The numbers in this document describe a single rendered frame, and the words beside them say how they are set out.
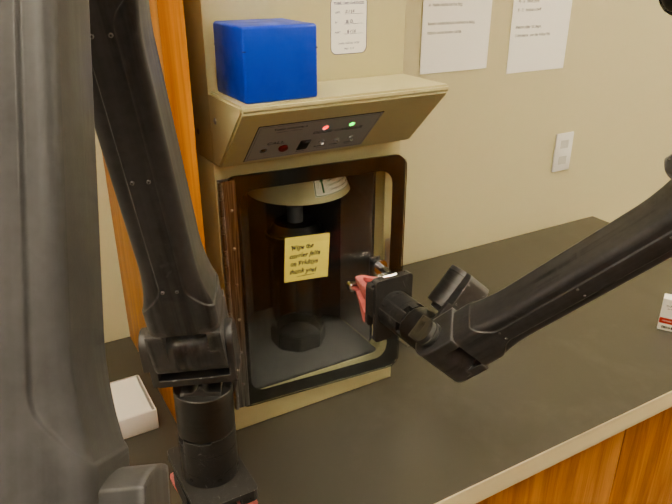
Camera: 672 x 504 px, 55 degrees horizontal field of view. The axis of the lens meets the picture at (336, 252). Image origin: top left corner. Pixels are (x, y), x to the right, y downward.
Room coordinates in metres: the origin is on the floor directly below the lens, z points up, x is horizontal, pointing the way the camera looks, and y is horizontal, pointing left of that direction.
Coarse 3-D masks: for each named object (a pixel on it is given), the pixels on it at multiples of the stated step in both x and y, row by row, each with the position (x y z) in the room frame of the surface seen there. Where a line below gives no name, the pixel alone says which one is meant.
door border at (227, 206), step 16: (224, 192) 0.87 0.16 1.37; (224, 208) 0.87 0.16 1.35; (224, 240) 0.86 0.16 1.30; (240, 272) 0.88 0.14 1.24; (240, 288) 0.88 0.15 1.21; (240, 304) 0.88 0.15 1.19; (240, 320) 0.87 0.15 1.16; (240, 336) 0.87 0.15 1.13; (240, 352) 0.87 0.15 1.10; (240, 368) 0.87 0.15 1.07; (240, 384) 0.87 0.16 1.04; (240, 400) 0.87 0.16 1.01
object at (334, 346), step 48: (240, 192) 0.88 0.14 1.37; (288, 192) 0.91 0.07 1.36; (336, 192) 0.95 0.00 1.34; (384, 192) 0.98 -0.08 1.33; (240, 240) 0.88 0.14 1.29; (336, 240) 0.95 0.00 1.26; (384, 240) 0.99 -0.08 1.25; (288, 288) 0.91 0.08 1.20; (336, 288) 0.95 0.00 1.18; (288, 336) 0.91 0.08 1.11; (336, 336) 0.95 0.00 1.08; (288, 384) 0.91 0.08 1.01
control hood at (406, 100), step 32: (224, 96) 0.84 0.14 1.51; (320, 96) 0.84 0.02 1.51; (352, 96) 0.86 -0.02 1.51; (384, 96) 0.88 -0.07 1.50; (416, 96) 0.91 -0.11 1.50; (224, 128) 0.83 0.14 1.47; (256, 128) 0.81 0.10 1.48; (384, 128) 0.95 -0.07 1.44; (416, 128) 0.99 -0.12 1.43; (224, 160) 0.85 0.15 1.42; (256, 160) 0.88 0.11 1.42
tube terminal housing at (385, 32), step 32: (192, 0) 0.90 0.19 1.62; (224, 0) 0.89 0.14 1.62; (256, 0) 0.92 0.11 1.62; (288, 0) 0.94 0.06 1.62; (320, 0) 0.96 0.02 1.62; (384, 0) 1.02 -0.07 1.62; (192, 32) 0.91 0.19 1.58; (320, 32) 0.96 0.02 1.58; (384, 32) 1.02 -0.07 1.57; (192, 64) 0.92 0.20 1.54; (320, 64) 0.96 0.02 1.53; (352, 64) 0.99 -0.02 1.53; (384, 64) 1.02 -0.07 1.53; (192, 96) 0.94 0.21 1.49; (288, 160) 0.94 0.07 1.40; (320, 160) 0.96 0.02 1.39; (224, 288) 0.88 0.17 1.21; (352, 384) 0.99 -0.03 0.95; (256, 416) 0.90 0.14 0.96
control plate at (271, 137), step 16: (272, 128) 0.83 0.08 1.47; (288, 128) 0.84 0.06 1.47; (304, 128) 0.86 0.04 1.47; (320, 128) 0.87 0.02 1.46; (336, 128) 0.89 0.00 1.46; (352, 128) 0.91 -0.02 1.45; (368, 128) 0.93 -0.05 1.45; (256, 144) 0.84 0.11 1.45; (272, 144) 0.86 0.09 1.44; (288, 144) 0.87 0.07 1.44; (320, 144) 0.91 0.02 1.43; (336, 144) 0.93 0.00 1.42; (352, 144) 0.95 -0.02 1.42
